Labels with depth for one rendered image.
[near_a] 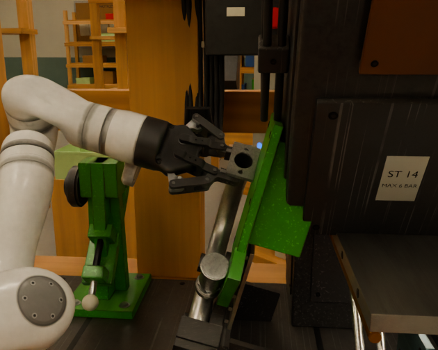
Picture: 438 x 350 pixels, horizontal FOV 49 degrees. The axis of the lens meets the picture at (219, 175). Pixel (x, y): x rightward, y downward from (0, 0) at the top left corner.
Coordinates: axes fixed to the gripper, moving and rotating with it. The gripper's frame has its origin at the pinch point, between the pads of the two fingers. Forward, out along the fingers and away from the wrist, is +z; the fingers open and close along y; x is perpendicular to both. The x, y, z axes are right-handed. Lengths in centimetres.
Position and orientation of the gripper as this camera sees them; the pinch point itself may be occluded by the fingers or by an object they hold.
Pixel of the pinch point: (234, 167)
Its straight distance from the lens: 69.8
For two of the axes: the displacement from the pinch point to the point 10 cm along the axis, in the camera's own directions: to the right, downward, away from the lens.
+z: 9.6, 2.7, -0.2
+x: -1.2, 4.8, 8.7
